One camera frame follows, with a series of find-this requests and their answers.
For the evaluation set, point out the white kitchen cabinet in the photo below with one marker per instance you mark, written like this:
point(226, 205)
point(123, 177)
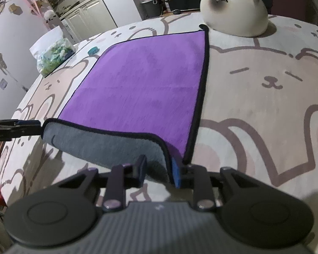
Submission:
point(87, 19)

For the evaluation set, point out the purple and grey towel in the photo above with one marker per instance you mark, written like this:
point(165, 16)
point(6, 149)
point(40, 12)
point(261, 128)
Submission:
point(142, 97)

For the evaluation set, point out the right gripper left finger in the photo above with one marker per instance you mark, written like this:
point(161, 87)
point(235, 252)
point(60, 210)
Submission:
point(139, 172)

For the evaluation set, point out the small teal round tin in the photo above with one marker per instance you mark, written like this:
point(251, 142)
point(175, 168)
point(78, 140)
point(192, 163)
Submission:
point(93, 51)

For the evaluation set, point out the clear plastic tissue pack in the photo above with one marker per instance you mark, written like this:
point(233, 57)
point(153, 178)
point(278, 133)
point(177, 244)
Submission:
point(51, 50)

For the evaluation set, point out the bear pattern tablecloth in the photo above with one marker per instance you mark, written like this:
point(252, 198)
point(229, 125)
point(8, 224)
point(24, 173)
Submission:
point(261, 113)

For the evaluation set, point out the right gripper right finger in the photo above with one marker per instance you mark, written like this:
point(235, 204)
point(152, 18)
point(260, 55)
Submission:
point(181, 175)

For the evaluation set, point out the dark grey trash bin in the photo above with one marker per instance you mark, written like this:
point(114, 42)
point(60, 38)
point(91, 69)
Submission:
point(152, 8)

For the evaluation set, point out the ceramic siamese cat figurine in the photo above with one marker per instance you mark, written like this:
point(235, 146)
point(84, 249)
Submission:
point(244, 18)

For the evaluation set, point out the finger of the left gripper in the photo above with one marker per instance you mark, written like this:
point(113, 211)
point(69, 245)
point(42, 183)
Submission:
point(14, 128)

